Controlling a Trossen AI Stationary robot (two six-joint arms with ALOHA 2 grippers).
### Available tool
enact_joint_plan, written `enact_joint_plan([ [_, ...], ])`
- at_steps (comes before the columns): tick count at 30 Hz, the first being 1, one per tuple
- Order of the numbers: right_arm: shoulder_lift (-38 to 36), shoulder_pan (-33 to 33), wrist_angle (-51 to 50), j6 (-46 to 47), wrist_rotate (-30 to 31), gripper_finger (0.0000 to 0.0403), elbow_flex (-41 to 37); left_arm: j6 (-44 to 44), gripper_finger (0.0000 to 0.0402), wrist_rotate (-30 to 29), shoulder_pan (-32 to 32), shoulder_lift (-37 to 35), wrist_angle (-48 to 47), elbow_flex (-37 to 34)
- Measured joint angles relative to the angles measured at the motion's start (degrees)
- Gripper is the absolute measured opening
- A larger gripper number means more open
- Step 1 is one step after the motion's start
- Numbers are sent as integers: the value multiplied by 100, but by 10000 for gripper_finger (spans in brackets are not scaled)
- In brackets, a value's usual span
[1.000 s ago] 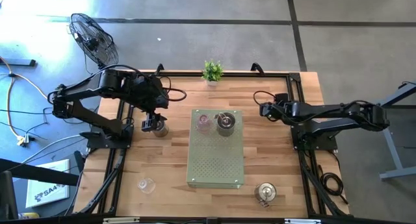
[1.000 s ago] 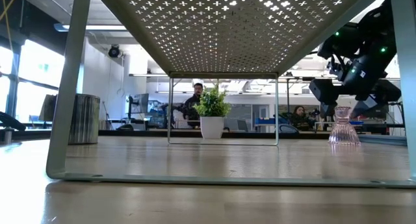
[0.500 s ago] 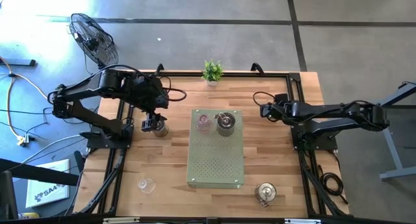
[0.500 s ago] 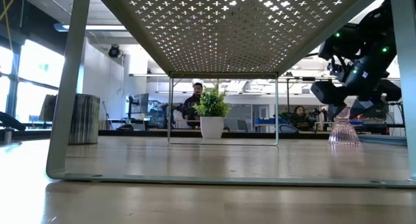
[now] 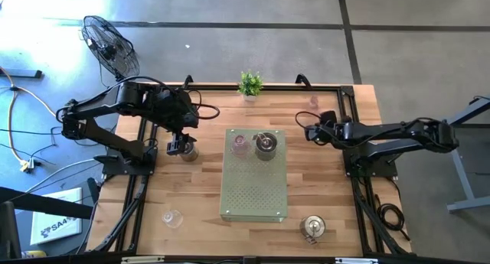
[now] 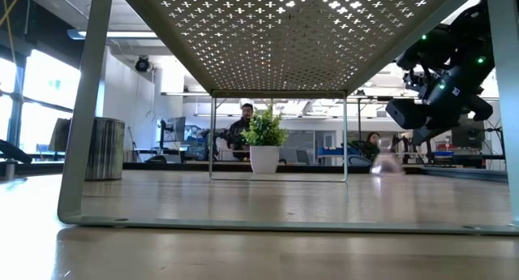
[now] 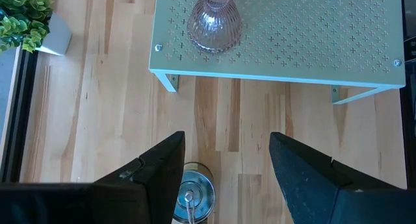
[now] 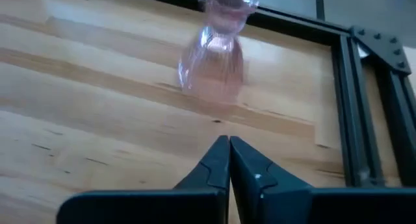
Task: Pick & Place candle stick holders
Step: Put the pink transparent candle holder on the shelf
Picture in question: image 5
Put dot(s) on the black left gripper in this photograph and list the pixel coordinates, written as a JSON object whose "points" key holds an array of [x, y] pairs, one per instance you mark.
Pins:
{"points": [[176, 111]]}

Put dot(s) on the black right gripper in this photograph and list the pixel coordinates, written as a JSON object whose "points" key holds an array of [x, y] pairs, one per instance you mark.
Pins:
{"points": [[337, 132]]}

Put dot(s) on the pink glass candle holder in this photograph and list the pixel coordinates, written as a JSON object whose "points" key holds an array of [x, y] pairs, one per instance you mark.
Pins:
{"points": [[240, 146], [314, 101]]}

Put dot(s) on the clear glass candle holder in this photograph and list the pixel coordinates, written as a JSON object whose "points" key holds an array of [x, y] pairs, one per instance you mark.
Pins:
{"points": [[172, 219]]}

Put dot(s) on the tin candle with brown tag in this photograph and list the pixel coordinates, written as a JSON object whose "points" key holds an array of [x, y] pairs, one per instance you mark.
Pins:
{"points": [[313, 225]]}

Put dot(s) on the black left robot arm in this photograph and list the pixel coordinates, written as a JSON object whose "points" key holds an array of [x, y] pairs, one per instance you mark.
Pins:
{"points": [[107, 139]]}

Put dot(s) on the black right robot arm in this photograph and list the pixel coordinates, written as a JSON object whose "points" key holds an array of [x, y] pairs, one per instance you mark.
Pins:
{"points": [[383, 132]]}

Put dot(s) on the green perforated metal shelf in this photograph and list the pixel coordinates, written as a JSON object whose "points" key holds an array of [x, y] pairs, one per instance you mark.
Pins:
{"points": [[254, 187]]}

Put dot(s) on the small potted green plant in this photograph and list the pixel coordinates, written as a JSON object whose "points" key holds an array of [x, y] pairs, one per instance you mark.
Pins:
{"points": [[250, 84]]}

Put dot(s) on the black floor fan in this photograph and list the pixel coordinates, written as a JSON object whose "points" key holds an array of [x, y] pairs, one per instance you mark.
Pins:
{"points": [[111, 49]]}

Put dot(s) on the white printed box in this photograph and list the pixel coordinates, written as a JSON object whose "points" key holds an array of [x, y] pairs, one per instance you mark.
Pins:
{"points": [[53, 218]]}

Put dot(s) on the black floor bar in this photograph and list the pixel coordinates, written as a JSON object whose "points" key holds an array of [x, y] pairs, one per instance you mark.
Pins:
{"points": [[23, 73]]}

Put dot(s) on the small yellow object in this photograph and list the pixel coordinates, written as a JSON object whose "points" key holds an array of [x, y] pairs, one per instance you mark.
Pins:
{"points": [[35, 254]]}

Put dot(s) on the black curved bracket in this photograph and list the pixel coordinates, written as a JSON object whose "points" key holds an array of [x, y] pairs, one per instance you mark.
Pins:
{"points": [[303, 79], [187, 79]]}

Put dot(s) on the black aluminium table frame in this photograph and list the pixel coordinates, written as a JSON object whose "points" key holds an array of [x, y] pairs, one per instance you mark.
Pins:
{"points": [[283, 87]]}

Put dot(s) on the silver metal bracket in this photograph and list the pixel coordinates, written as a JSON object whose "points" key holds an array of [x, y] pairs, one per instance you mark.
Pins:
{"points": [[356, 261], [141, 260]]}

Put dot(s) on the grey metal table frame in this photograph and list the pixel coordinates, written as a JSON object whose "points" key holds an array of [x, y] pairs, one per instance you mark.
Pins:
{"points": [[462, 172]]}

